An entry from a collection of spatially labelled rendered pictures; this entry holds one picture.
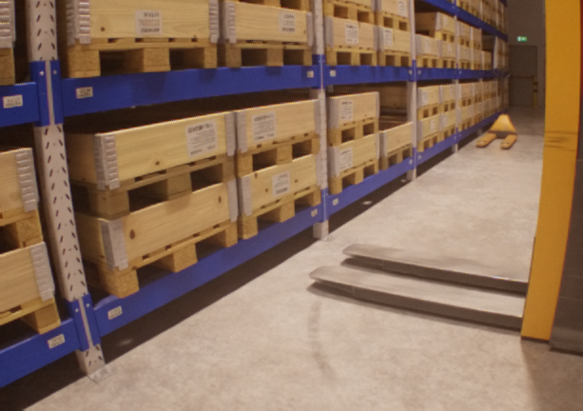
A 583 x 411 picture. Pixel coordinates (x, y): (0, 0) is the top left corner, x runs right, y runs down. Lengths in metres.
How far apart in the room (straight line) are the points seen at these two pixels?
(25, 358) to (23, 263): 0.36
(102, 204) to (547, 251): 1.79
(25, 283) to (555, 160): 2.02
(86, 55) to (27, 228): 0.66
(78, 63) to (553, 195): 1.87
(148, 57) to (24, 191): 0.75
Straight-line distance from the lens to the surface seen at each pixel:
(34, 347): 1.88
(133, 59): 2.04
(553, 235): 1.99
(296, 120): 2.83
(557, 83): 1.89
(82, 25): 1.81
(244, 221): 2.53
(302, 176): 2.93
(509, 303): 2.32
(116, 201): 1.90
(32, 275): 1.78
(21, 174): 1.70
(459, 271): 2.62
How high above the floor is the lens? 1.14
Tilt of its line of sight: 13 degrees down
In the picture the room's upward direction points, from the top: 2 degrees counter-clockwise
